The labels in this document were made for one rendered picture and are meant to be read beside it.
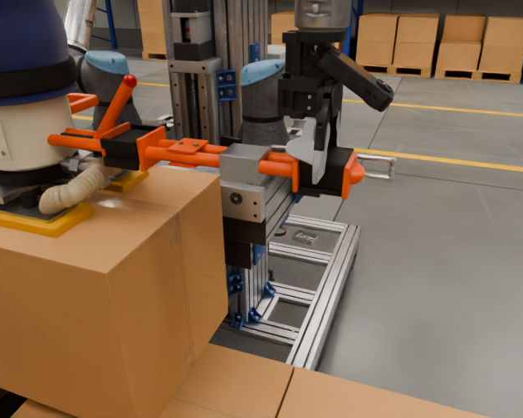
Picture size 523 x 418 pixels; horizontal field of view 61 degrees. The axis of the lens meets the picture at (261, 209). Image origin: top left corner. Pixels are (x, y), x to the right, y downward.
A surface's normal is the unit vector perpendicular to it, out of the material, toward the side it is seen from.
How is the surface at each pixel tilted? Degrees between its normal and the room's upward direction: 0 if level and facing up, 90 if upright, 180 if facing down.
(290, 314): 0
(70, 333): 90
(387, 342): 0
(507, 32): 90
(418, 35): 90
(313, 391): 0
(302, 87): 89
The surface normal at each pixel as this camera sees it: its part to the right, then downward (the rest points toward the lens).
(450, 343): 0.00, -0.88
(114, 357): -0.36, 0.43
